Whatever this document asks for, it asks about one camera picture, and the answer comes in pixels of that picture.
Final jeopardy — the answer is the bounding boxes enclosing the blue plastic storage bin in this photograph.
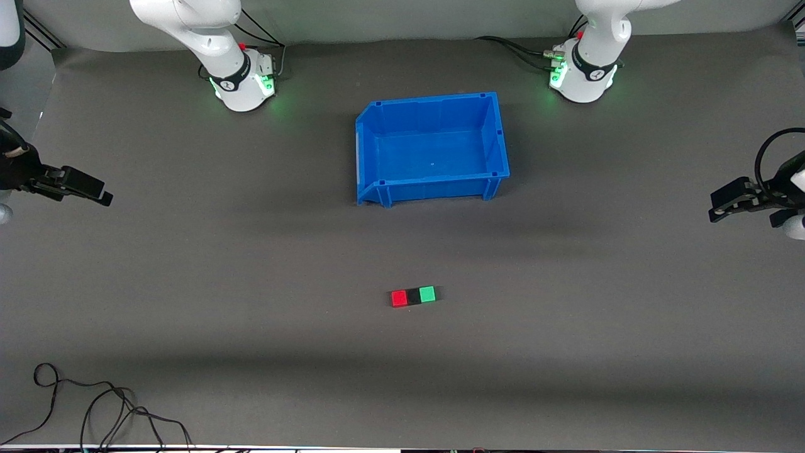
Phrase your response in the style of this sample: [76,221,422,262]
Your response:
[355,92,511,208]

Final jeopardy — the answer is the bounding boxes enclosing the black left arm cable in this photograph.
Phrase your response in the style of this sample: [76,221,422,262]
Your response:
[754,128,805,197]

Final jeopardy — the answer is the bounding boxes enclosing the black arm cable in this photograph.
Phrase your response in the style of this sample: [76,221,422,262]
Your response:
[0,108,30,158]
[754,128,805,197]

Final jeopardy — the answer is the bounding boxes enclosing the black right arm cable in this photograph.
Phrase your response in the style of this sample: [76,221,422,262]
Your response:
[0,108,30,158]

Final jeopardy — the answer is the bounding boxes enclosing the thin black loose cable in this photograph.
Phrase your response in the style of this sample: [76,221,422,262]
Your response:
[0,363,194,450]

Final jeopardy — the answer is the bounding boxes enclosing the black right arm base cables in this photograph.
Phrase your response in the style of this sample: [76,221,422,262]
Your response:
[197,6,287,81]

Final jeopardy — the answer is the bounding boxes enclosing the black arm base cables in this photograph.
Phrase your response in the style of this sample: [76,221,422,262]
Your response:
[474,19,589,72]
[197,6,287,81]

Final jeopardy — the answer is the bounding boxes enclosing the black left arm base cables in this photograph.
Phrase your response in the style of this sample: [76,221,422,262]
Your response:
[474,19,589,72]

